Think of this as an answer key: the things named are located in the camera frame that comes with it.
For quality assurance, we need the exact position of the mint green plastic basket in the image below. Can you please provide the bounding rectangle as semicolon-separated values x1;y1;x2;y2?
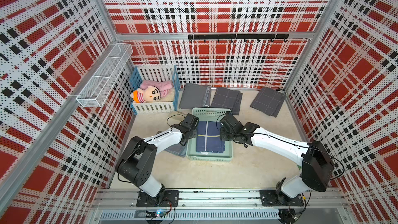
186;107;233;162

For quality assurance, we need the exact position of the blue striped pillowcase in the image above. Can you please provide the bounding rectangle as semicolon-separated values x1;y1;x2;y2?
196;121;225;153

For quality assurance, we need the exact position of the beige grey pillowcase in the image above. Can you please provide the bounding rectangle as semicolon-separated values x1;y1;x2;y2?
156;131;187;157

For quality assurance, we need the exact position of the grey checked pillowcase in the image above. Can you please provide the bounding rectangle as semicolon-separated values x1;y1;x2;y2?
210;87;243;115
250;88;286;117

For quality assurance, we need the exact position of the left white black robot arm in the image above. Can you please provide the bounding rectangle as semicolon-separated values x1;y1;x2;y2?
116;114;199;199

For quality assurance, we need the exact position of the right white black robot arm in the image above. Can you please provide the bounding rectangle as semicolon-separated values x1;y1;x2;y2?
217;112;335;200

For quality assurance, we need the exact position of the plain grey folded pillowcase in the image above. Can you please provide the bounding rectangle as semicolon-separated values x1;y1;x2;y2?
179;83;211;110

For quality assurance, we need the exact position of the white blue slatted crate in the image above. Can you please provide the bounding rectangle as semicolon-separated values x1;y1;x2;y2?
130;65;180;115

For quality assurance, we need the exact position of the pink plush doll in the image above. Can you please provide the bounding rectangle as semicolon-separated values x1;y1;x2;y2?
130;80;174;103

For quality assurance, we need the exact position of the green circuit board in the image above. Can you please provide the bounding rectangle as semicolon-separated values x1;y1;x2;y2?
146;210;167;219

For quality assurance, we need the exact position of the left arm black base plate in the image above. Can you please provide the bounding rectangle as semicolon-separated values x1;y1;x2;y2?
136;190;180;207

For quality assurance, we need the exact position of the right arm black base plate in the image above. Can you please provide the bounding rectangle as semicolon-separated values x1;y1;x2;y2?
259;189;305;207

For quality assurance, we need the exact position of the black wall hook rail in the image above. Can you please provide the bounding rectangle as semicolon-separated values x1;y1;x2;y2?
188;33;290;41

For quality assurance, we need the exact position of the white wire mesh shelf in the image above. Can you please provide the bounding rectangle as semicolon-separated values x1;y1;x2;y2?
77;43;132;107

